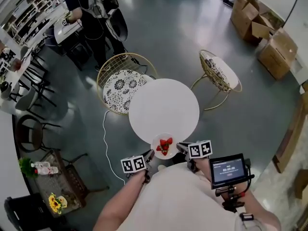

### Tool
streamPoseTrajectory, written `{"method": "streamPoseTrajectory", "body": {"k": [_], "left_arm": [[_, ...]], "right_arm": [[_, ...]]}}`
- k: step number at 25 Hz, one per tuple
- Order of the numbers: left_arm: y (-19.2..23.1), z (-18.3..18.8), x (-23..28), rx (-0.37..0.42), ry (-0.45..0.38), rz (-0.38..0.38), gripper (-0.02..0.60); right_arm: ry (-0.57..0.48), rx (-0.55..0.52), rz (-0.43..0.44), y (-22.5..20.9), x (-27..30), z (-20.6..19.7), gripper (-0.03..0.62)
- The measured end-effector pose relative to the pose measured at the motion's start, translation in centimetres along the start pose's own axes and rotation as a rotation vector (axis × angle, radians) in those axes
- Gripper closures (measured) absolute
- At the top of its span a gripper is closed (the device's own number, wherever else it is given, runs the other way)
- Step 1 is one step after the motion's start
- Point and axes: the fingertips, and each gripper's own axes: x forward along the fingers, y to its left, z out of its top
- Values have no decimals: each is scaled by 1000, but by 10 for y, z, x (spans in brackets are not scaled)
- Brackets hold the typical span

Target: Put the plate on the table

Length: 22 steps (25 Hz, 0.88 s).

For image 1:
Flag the grey chair black legs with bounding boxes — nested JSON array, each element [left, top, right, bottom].
[[105, 8, 129, 43]]

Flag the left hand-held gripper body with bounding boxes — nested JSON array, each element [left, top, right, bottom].
[[120, 150, 156, 184]]

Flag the white round table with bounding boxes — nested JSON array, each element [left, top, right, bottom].
[[128, 78, 200, 145]]

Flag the white desk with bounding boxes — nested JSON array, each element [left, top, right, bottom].
[[52, 13, 84, 45]]

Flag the person's right forearm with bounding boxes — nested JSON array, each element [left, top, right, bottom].
[[193, 156, 282, 231]]

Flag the yellow sunflower bouquet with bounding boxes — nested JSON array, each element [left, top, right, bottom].
[[48, 192, 68, 215]]

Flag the white cable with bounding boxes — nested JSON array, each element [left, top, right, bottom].
[[103, 109, 126, 186]]

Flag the black monitor mount rig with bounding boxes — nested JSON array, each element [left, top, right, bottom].
[[215, 159, 256, 223]]

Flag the wooden board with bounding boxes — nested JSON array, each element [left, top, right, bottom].
[[272, 96, 308, 174]]

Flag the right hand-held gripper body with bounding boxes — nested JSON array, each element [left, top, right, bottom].
[[179, 140, 214, 174]]

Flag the clear plastic bottle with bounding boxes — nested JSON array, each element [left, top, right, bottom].
[[34, 166, 59, 176], [30, 161, 51, 169]]

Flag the black round armchair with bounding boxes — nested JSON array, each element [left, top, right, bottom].
[[14, 114, 62, 154]]

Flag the green potted plant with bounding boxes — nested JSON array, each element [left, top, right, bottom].
[[18, 157, 39, 179]]

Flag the person's left forearm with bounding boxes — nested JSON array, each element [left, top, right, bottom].
[[92, 171, 145, 231]]

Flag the person's white shirt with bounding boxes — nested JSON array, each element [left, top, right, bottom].
[[115, 163, 244, 231]]

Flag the open cardboard box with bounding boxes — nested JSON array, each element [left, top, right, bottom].
[[230, 0, 285, 46]]

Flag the dark glass coffee table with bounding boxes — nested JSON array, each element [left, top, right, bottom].
[[33, 149, 110, 218]]

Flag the white plate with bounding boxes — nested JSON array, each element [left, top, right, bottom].
[[151, 132, 180, 160]]

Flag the grey shell chair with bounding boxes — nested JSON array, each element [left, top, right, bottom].
[[14, 87, 58, 120]]

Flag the black monitor screen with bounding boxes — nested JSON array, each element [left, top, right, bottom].
[[208, 153, 248, 190]]

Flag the white storage shelf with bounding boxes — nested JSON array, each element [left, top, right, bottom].
[[6, 0, 64, 46]]

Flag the closed cardboard box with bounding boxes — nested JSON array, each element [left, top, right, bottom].
[[257, 27, 299, 81]]

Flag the gold wire chair floral cushion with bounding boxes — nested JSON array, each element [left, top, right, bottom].
[[190, 49, 243, 111], [96, 52, 158, 116]]

